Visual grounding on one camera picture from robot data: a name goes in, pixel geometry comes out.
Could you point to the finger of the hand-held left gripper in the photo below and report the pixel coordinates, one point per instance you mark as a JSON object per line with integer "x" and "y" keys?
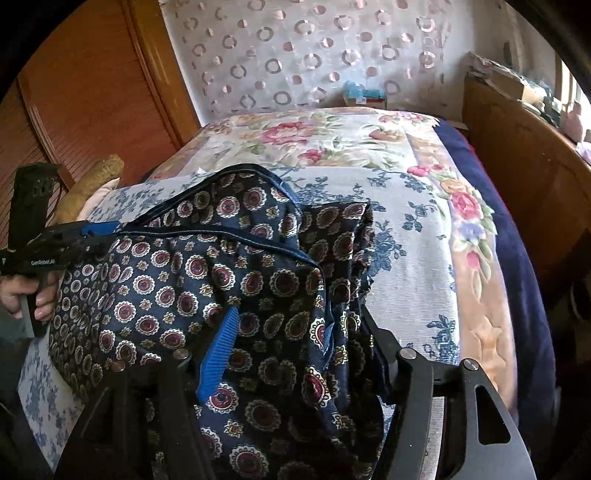
{"x": 104, "y": 227}

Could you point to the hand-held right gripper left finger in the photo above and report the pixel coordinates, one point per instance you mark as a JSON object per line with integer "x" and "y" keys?
{"x": 217, "y": 355}

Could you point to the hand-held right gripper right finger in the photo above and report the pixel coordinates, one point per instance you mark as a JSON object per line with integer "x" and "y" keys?
{"x": 383, "y": 341}

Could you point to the navy patterned shirt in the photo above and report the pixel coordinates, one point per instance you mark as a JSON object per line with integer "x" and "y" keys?
{"x": 231, "y": 286}

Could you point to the person's left hand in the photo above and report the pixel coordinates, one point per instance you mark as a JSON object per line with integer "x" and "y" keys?
{"x": 46, "y": 304}

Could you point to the pale pink pillow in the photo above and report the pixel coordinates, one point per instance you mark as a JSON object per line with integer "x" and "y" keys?
{"x": 99, "y": 198}

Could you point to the woven straw pillow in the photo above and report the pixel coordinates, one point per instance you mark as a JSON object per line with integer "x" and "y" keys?
{"x": 92, "y": 180}

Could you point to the blue floral bed sheet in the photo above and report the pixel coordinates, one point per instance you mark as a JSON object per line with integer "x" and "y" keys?
{"x": 415, "y": 258}

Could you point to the wooden wardrobe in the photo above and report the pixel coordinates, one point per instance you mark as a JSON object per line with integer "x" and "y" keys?
{"x": 83, "y": 92}

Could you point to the navy blue blanket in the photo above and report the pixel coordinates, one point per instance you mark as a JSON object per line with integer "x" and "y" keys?
{"x": 521, "y": 258}

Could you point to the pink floral blanket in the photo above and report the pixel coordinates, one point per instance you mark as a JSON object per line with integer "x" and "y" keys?
{"x": 323, "y": 138}

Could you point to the wooden side cabinet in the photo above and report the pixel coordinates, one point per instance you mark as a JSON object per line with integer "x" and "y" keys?
{"x": 526, "y": 175}

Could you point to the blue tissue box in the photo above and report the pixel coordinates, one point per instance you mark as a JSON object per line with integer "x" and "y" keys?
{"x": 362, "y": 94}

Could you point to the circle-patterned sheer curtain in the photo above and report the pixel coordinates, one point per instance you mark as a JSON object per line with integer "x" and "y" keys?
{"x": 295, "y": 55}

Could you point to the cardboard box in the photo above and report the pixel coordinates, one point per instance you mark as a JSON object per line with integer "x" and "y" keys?
{"x": 510, "y": 87}

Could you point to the pink bottle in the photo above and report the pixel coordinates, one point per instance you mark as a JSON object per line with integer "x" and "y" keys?
{"x": 575, "y": 121}

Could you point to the pile of folded cloths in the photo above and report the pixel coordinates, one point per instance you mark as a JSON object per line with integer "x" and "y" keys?
{"x": 487, "y": 64}

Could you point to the window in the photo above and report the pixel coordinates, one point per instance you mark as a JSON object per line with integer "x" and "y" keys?
{"x": 577, "y": 92}

